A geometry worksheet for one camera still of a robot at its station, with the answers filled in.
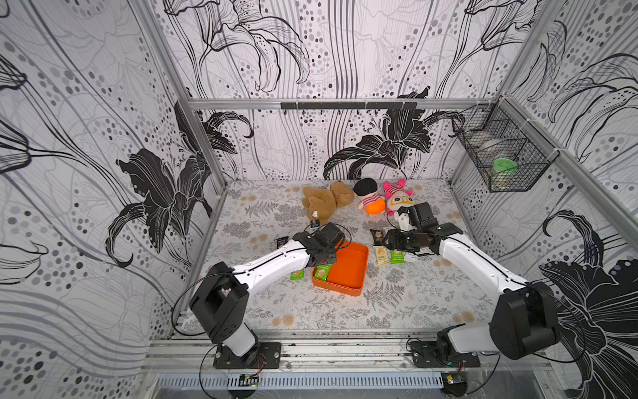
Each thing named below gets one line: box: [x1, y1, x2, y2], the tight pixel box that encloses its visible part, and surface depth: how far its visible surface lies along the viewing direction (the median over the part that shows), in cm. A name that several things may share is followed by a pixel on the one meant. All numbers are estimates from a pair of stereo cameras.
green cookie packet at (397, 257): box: [390, 249, 405, 265], surface depth 95 cm
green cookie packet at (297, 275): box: [289, 268, 305, 281], surface depth 90 cm
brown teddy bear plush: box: [302, 181, 355, 225], surface depth 103 cm
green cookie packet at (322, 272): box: [314, 263, 334, 282], surface depth 90 cm
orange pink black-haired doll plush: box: [353, 177, 387, 216], surface depth 109 cm
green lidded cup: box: [490, 157, 518, 190], surface depth 81 cm
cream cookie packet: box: [372, 245, 390, 266], surface depth 95 cm
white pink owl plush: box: [382, 178, 418, 217], surface depth 110 cm
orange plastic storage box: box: [311, 241, 369, 297], surface depth 90 cm
